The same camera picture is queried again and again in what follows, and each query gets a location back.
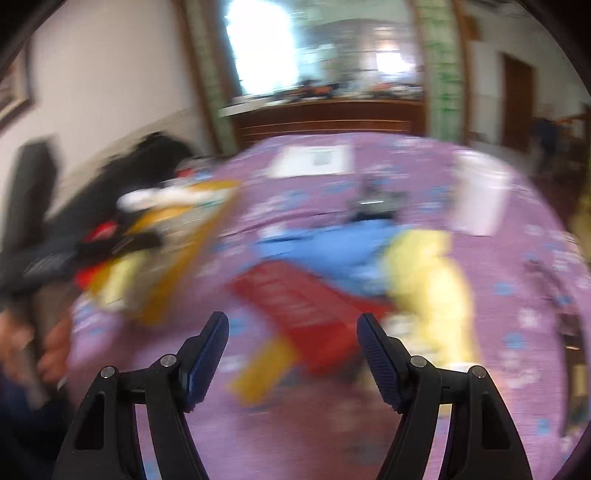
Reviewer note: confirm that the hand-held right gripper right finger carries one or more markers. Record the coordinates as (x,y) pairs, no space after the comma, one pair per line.
(378,364)

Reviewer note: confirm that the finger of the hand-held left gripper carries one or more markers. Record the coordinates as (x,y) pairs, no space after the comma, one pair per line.
(134,242)

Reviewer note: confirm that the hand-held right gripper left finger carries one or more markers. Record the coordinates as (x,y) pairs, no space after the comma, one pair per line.
(207,364)

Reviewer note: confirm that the knotted pale yellow towel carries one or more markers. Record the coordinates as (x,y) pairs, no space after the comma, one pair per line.
(117,281)

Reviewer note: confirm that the white towel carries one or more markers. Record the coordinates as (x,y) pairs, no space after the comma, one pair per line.
(152,198)

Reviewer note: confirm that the golden cardboard box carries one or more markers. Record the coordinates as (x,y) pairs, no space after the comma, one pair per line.
(184,263)

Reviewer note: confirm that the pale yellow washcloth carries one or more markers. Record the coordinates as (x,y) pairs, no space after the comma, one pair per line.
(429,286)

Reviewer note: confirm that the red foil package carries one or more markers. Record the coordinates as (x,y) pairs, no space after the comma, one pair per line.
(304,304)

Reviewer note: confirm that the blue towel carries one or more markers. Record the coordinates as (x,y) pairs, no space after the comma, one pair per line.
(323,254)

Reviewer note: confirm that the person's left forearm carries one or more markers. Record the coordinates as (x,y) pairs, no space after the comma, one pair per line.
(27,438)

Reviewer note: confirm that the person's left hand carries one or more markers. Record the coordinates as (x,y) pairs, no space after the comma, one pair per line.
(55,350)

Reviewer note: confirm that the red plastic bag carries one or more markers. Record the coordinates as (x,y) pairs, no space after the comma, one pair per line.
(94,277)

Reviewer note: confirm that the golden box lid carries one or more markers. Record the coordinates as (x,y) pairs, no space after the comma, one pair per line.
(263,374)

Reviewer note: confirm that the black sofa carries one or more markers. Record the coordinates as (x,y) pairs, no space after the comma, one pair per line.
(157,147)

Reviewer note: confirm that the purple floral tablecloth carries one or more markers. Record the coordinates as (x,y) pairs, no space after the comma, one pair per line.
(508,300)

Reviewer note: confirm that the small black device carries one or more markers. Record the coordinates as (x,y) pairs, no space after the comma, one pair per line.
(374,207)

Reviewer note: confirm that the white notepad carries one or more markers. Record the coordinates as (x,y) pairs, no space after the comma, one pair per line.
(304,161)

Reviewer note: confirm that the white plastic jar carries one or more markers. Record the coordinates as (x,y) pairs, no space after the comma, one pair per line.
(480,194)

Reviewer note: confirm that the glass pane with bamboo border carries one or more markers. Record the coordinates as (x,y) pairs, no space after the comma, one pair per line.
(263,46)

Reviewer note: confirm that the dark blue jacket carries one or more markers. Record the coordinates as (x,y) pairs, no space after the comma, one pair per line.
(547,134)

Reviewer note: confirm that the wooden door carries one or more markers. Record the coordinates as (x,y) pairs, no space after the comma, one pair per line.
(519,101)

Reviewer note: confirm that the framed wall picture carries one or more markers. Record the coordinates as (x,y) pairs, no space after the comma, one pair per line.
(14,87)

